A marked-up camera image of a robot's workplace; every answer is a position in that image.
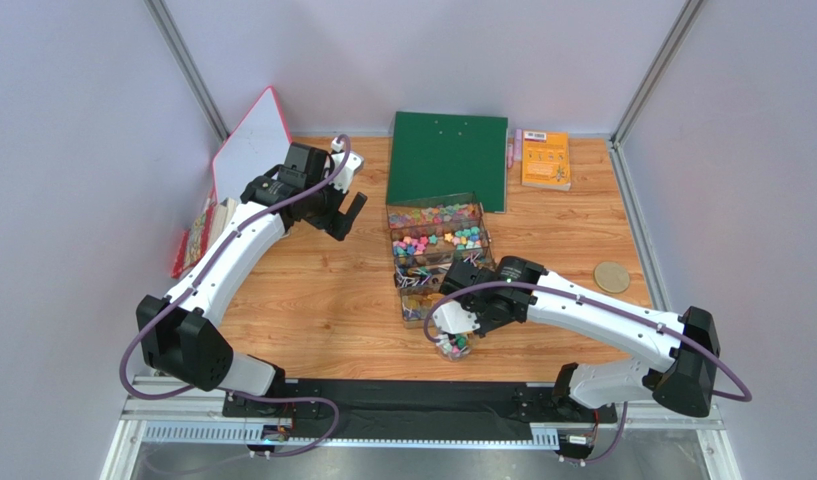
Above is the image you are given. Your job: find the aluminium rail frame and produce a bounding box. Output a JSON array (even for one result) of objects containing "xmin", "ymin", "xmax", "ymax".
[{"xmin": 102, "ymin": 376, "xmax": 740, "ymax": 479}]

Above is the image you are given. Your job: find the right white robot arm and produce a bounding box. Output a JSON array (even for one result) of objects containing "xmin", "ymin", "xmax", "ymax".
[{"xmin": 427, "ymin": 256, "xmax": 720, "ymax": 418}]

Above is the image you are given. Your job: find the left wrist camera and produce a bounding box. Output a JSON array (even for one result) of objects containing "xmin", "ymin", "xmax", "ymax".
[{"xmin": 331, "ymin": 137, "xmax": 365, "ymax": 194}]

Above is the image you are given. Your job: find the red framed whiteboard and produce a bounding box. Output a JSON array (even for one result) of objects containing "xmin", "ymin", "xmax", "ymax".
[{"xmin": 211, "ymin": 86, "xmax": 292, "ymax": 202}]

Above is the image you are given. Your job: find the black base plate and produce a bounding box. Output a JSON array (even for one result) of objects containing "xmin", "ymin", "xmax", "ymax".
[{"xmin": 222, "ymin": 379, "xmax": 618, "ymax": 441}]

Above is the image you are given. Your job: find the clear box of gummy candies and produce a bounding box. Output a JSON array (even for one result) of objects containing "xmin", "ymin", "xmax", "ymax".
[{"xmin": 386, "ymin": 193, "xmax": 483, "ymax": 229}]

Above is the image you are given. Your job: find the clear box of lollipops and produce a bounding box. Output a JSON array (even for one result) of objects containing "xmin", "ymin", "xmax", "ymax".
[{"xmin": 394, "ymin": 256, "xmax": 496, "ymax": 289}]

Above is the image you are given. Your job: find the green cutting mat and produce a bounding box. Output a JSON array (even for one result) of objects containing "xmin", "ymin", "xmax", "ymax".
[{"xmin": 386, "ymin": 111, "xmax": 508, "ymax": 213}]

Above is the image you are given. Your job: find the round wooden jar lid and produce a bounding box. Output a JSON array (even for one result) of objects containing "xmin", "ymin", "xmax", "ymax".
[{"xmin": 593, "ymin": 261, "xmax": 631, "ymax": 294}]

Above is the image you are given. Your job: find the clear round jar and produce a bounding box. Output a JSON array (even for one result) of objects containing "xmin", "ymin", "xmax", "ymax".
[{"xmin": 436, "ymin": 333, "xmax": 474, "ymax": 361}]

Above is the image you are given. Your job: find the clear box of star candies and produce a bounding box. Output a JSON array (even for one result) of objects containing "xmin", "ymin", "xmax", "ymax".
[{"xmin": 389, "ymin": 221, "xmax": 491, "ymax": 261}]

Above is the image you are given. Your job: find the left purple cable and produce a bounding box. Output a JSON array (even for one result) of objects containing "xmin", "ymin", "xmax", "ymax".
[{"xmin": 118, "ymin": 133, "xmax": 353, "ymax": 461}]

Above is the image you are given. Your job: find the stack of books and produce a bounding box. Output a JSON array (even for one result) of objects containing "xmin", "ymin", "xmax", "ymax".
[{"xmin": 171, "ymin": 197, "xmax": 239, "ymax": 279}]

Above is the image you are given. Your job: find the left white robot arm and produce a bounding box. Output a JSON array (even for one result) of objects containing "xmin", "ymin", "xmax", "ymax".
[{"xmin": 123, "ymin": 134, "xmax": 367, "ymax": 396}]

